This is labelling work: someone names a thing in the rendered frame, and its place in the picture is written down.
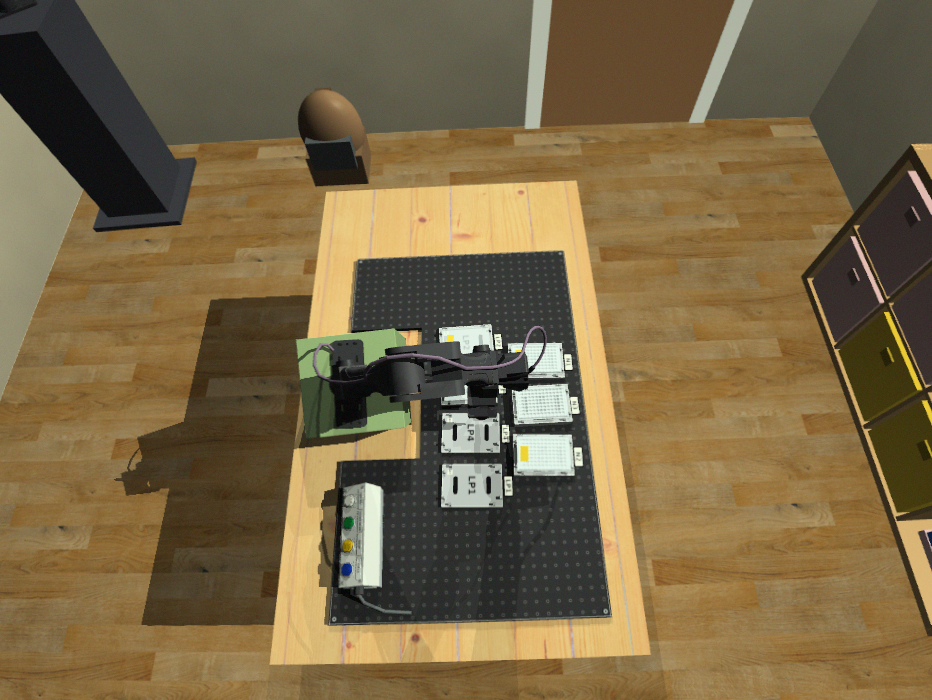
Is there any white operator button panel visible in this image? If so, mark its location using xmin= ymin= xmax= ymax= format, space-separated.
xmin=339 ymin=483 xmax=412 ymax=614

